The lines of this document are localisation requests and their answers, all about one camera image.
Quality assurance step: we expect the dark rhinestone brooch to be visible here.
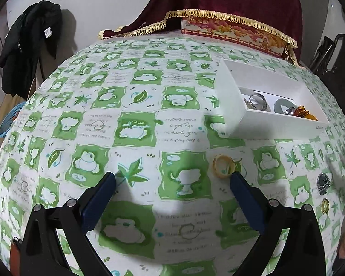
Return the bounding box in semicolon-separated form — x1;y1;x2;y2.
316;172;331;196

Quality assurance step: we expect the yellow gold ring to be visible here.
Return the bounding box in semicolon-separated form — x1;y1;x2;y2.
212;154;236;180

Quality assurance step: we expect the silver engraved bangle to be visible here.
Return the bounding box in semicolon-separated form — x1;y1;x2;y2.
244;91;269;112

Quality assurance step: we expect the blue plastic basket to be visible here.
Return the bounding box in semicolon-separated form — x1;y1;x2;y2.
0;102;26;138

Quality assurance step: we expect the orange amber pendant tassel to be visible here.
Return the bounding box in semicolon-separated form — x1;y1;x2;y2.
293;105;318;121

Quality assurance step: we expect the white vivo cardboard box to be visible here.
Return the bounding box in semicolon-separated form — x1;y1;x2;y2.
214;60;329;140

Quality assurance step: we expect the green frog pattern tablecloth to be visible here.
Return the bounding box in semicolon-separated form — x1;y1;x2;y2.
0;37;345;275

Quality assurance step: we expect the black folding chair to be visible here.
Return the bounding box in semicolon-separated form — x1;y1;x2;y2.
310;34;345;113

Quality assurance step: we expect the red orange printed box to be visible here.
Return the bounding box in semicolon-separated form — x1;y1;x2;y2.
181;17;287;59

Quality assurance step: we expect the black hanging jacket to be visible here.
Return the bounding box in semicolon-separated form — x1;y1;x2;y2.
0;1;62;98

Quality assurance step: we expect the maroon velvet fringed cloth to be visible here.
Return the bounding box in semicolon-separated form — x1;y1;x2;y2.
98;0;303;63

